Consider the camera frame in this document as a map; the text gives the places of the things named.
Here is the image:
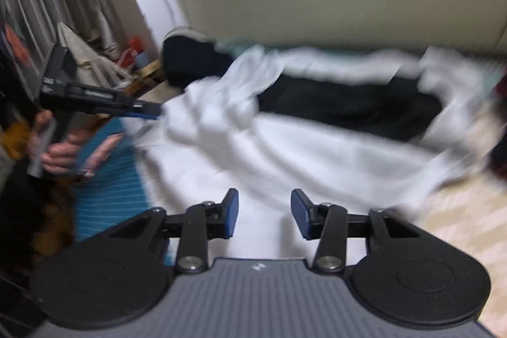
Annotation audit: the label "white t-shirt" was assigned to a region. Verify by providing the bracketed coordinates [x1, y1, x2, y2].
[124, 45, 484, 259]

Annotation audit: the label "black garment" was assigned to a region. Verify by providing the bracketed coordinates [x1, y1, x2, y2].
[257, 75, 443, 142]

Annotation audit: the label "person's left hand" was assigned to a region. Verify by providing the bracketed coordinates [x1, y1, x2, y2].
[27, 110, 112, 178]

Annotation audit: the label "cluttered floor items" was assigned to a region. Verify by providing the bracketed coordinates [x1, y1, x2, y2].
[95, 38, 163, 97]

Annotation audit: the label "grey ironing board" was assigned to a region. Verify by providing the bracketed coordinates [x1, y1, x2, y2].
[57, 22, 133, 90]

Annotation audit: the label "navy white-striped folded garment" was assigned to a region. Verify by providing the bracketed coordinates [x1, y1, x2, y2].
[161, 27, 234, 89]

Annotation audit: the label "beige zigzag bed quilt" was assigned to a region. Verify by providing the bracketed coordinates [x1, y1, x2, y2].
[74, 36, 507, 330]

